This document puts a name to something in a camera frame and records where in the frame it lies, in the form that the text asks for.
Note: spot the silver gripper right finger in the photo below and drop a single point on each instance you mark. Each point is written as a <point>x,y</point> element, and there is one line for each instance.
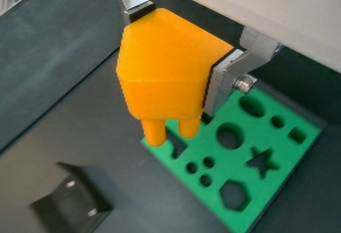
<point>229,73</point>

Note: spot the green shape sorter board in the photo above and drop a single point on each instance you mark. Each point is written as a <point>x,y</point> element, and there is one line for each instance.
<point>238,160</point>

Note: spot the black curved fixture block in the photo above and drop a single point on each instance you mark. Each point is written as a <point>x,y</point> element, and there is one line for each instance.
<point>75,207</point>

